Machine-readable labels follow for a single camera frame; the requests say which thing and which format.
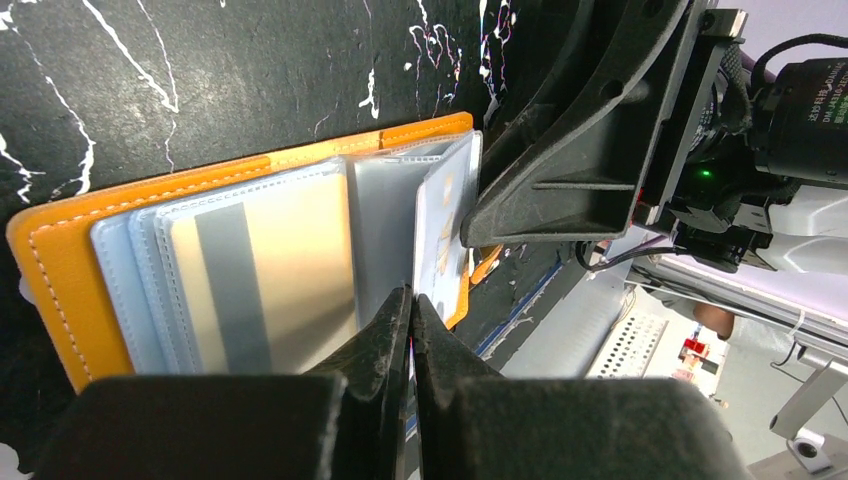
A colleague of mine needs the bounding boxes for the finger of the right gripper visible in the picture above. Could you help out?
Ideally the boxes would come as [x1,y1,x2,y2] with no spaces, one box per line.
[461,1,708,247]
[480,1,595,190]

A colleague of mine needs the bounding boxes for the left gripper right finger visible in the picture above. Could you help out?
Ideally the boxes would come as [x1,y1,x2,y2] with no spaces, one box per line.
[410,297,749,479]

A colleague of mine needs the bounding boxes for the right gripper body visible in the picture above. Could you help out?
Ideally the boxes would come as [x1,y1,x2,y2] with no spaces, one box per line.
[632,7,847,273]

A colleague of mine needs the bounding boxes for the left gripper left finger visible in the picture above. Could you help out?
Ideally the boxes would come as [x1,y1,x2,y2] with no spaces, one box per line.
[35,286,413,479]

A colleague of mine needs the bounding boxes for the silver VIP card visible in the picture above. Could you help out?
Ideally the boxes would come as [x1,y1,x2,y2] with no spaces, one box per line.
[413,130,482,323]

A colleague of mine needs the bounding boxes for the orange card holder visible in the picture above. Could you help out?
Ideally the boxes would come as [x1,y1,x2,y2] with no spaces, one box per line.
[6,113,482,391]

